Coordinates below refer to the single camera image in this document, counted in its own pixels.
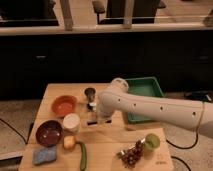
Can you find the blue device on floor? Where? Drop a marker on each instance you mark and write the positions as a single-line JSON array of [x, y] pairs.
[[200, 96]]

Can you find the green apple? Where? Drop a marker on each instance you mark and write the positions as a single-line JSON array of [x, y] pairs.
[[152, 142]]

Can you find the yellow onion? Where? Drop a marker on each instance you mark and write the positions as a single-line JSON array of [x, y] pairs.
[[69, 142]]

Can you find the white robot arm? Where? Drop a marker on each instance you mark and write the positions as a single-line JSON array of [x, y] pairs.
[[188, 114]]

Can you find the dark maroon bowl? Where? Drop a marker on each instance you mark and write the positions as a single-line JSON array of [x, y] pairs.
[[49, 133]]

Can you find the white lidded jar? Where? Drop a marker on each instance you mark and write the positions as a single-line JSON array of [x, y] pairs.
[[71, 122]]

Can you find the white handled utensil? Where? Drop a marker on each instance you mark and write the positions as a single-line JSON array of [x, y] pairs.
[[92, 106]]

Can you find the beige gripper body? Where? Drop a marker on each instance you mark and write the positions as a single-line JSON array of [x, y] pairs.
[[101, 117]]

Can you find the orange-red bowl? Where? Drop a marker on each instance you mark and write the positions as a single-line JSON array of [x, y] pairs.
[[63, 105]]

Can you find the blue sponge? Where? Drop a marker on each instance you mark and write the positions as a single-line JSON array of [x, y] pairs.
[[44, 155]]

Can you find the green chili pepper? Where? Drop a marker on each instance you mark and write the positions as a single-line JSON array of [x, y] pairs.
[[83, 161]]

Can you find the green plastic tray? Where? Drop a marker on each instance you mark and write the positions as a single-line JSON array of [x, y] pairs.
[[144, 86]]

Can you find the dark metal cup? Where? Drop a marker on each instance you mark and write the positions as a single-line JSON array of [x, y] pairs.
[[90, 94]]

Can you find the black office chair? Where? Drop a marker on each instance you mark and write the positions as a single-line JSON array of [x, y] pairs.
[[127, 11]]

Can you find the bunch of dark grapes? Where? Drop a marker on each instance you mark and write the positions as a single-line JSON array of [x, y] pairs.
[[132, 155]]

